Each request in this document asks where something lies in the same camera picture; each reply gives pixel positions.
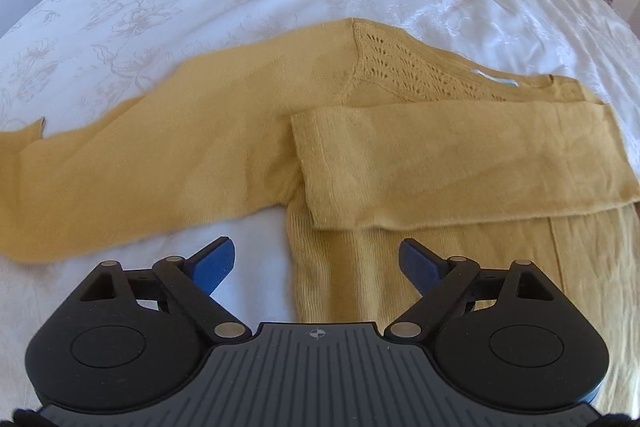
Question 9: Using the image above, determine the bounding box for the yellow knit sweater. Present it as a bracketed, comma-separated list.
[0, 18, 640, 423]

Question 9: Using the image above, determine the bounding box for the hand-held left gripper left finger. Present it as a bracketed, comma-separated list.
[79, 235, 252, 345]

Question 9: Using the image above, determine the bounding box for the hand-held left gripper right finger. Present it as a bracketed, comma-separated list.
[384, 237, 560, 345]

